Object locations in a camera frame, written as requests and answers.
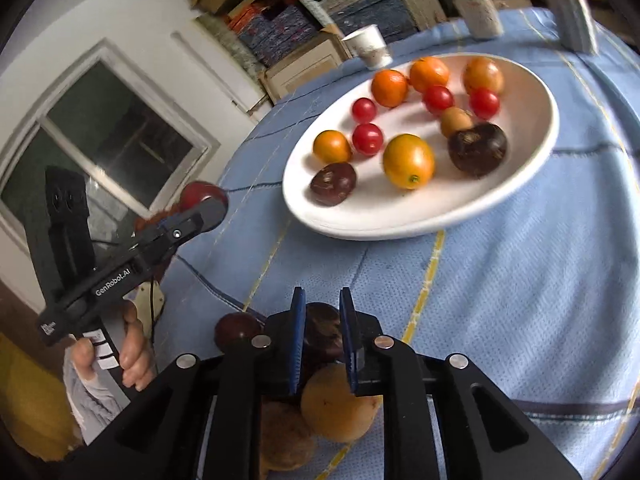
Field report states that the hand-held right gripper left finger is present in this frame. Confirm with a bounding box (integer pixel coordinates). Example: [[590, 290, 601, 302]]
[[75, 287, 307, 480]]

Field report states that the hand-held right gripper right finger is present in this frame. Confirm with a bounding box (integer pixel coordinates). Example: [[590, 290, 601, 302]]
[[339, 287, 583, 480]]

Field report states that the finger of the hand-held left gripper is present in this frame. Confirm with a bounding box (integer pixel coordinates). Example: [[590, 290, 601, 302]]
[[165, 196, 230, 248]]

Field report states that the red cherry tomato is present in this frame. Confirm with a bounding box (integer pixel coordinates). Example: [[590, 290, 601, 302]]
[[351, 123, 385, 156], [179, 181, 226, 213], [422, 85, 456, 116], [351, 97, 378, 124], [469, 88, 501, 120]]

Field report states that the large orange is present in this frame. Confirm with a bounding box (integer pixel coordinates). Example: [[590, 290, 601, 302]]
[[382, 133, 436, 191]]

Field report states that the large dark purple fruit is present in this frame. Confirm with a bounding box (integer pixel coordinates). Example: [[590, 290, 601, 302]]
[[447, 122, 508, 179]]

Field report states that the white oval plate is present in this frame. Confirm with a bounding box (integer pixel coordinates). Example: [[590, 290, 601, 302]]
[[282, 52, 560, 241]]

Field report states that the person's left forearm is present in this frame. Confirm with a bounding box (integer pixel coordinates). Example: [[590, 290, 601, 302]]
[[64, 360, 132, 447]]

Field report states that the person's left hand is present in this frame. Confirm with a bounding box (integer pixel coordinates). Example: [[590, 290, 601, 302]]
[[70, 302, 157, 391]]

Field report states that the yellow-orange round fruit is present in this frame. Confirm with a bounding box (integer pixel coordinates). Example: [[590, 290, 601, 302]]
[[300, 364, 384, 444]]

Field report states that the brown round fruit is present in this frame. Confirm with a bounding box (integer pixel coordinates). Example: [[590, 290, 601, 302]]
[[260, 400, 317, 472]]

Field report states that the white-framed interior window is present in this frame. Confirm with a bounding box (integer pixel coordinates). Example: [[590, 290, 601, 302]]
[[0, 41, 222, 257]]

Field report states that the small dark purple fruit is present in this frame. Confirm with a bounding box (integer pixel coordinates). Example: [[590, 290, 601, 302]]
[[309, 162, 358, 207]]

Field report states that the yellow cloth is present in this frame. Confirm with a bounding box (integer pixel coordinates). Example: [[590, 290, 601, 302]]
[[0, 332, 84, 462]]

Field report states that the small orange mandarin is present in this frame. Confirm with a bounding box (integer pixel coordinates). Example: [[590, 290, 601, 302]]
[[462, 56, 505, 95], [313, 130, 353, 164], [371, 69, 410, 109], [409, 56, 451, 92]]

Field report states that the stack of blue red cartons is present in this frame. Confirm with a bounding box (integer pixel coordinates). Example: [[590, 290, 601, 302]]
[[172, 0, 322, 69]]

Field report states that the white paper cup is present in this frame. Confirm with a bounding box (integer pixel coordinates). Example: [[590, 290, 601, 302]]
[[341, 24, 392, 71]]

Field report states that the small tan round fruit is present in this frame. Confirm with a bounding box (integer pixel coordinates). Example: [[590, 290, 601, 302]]
[[440, 106, 475, 139]]

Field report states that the stack of woven boxes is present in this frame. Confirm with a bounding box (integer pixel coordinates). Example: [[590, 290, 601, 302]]
[[290, 0, 551, 42]]

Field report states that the silver metal bottle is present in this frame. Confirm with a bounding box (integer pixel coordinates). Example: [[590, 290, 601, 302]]
[[530, 0, 598, 56]]

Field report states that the black cable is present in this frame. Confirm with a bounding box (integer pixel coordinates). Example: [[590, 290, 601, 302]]
[[146, 280, 157, 347]]

